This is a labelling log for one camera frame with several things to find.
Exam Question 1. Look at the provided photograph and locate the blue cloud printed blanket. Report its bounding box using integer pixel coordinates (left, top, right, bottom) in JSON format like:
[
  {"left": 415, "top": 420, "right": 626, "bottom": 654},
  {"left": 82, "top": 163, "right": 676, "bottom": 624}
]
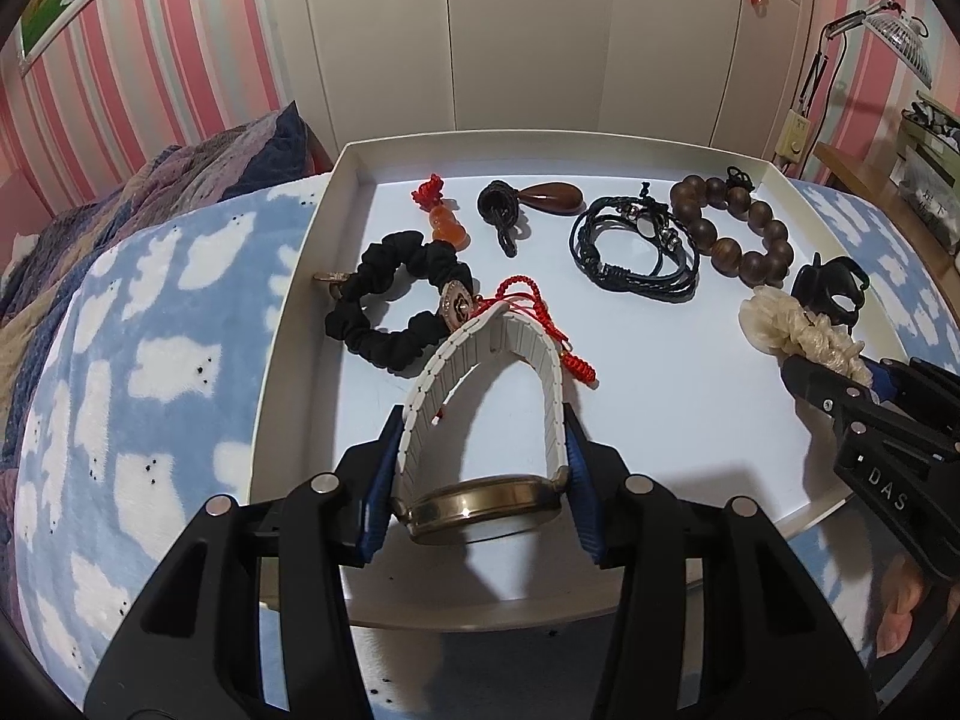
[{"left": 0, "top": 180, "right": 960, "bottom": 720}]

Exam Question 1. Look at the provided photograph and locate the black hair claw clip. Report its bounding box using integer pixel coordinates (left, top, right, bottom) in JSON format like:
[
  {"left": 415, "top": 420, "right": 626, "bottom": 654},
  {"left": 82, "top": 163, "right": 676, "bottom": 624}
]
[{"left": 793, "top": 256, "right": 867, "bottom": 327}]

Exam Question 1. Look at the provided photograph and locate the brown teardrop pendant black knot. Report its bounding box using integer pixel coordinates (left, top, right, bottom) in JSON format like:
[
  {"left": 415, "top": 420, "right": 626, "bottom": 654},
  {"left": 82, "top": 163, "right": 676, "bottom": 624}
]
[{"left": 478, "top": 180, "right": 586, "bottom": 256}]

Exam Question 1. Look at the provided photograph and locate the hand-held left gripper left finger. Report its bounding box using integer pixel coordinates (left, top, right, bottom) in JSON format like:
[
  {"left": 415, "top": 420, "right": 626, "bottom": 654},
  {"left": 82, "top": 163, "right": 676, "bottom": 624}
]
[{"left": 82, "top": 405, "right": 402, "bottom": 720}]

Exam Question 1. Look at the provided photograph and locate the orange gourd pendant red knot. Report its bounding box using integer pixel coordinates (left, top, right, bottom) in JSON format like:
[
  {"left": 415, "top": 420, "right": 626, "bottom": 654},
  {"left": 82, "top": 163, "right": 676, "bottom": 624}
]
[{"left": 411, "top": 174, "right": 472, "bottom": 250}]

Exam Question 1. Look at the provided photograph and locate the cream scrunchie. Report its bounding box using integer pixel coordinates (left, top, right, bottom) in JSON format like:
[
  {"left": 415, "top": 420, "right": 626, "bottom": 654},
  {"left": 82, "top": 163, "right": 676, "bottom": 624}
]
[{"left": 739, "top": 286, "right": 875, "bottom": 387}]

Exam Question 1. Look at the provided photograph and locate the red cord bracelet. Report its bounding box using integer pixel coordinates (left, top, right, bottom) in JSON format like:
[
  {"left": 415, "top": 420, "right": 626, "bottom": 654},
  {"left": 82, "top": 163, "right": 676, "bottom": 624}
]
[{"left": 472, "top": 276, "right": 599, "bottom": 389}]

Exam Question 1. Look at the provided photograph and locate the white shallow tray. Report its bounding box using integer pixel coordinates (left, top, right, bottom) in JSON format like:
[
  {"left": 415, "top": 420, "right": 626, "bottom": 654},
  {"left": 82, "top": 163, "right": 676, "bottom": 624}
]
[{"left": 241, "top": 129, "right": 912, "bottom": 631}]

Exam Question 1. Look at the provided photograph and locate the wooden desk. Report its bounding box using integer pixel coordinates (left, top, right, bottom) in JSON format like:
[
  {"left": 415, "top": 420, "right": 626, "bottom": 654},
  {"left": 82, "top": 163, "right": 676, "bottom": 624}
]
[{"left": 814, "top": 142, "right": 901, "bottom": 200}]

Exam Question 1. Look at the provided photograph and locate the clear storage box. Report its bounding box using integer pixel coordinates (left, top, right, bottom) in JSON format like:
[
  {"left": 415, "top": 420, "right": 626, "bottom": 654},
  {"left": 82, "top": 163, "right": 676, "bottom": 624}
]
[{"left": 900, "top": 94, "right": 960, "bottom": 256}]

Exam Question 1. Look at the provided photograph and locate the green wall poster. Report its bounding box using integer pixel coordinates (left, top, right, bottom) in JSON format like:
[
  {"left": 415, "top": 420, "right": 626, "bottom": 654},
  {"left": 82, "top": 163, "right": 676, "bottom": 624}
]
[{"left": 15, "top": 0, "right": 162, "bottom": 76}]

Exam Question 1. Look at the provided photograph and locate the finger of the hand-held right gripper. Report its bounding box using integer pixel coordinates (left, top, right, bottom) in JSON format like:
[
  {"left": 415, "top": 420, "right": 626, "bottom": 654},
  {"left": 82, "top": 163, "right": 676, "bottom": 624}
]
[
  {"left": 780, "top": 354, "right": 875, "bottom": 436},
  {"left": 868, "top": 357, "right": 960, "bottom": 451}
]

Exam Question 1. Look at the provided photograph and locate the cream wardrobe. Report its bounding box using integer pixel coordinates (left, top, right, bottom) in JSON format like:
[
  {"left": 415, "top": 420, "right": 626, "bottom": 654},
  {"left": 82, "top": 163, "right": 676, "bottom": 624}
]
[{"left": 266, "top": 0, "right": 818, "bottom": 166}]

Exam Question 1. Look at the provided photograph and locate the brown wooden bead bracelet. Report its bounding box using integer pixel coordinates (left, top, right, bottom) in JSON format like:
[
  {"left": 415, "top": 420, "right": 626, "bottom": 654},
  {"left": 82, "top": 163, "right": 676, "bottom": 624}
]
[{"left": 670, "top": 165, "right": 794, "bottom": 287}]

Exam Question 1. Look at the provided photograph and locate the beige wall socket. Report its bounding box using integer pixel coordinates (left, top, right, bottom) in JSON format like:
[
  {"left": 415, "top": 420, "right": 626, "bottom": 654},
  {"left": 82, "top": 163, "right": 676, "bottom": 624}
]
[{"left": 780, "top": 111, "right": 812, "bottom": 162}]

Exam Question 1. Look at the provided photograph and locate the black braided cord bracelet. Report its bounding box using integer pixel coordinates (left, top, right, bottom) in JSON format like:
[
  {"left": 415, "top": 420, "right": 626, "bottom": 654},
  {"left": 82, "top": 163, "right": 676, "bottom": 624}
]
[{"left": 570, "top": 181, "right": 702, "bottom": 302}]

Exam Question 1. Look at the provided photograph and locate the purple patterned quilt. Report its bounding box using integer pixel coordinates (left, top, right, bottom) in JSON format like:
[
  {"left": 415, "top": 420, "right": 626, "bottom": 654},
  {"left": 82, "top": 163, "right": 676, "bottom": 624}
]
[{"left": 0, "top": 106, "right": 331, "bottom": 466}]

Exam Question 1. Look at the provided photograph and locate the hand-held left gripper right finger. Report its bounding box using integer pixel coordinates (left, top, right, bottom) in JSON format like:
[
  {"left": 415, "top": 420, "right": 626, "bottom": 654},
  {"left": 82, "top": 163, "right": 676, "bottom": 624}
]
[{"left": 562, "top": 405, "right": 878, "bottom": 720}]

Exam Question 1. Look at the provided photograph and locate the lamp with wire guard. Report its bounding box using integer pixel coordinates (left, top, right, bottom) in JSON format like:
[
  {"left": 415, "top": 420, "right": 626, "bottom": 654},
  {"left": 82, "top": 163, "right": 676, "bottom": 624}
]
[{"left": 799, "top": 0, "right": 935, "bottom": 158}]

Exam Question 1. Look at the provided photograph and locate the white band gold watch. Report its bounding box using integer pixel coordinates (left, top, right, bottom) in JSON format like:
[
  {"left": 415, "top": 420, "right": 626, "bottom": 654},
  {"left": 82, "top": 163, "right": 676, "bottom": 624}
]
[{"left": 388, "top": 311, "right": 572, "bottom": 547}]

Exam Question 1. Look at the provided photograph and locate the black scrunchie with brooch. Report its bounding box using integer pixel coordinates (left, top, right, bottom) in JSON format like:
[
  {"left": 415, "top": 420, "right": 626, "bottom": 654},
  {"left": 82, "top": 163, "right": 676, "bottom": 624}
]
[{"left": 324, "top": 229, "right": 481, "bottom": 374}]

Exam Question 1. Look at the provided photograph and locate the person's right hand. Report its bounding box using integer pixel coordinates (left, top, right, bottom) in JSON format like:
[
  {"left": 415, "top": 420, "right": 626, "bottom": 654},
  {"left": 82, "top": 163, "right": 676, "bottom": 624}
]
[{"left": 876, "top": 559, "right": 938, "bottom": 657}]

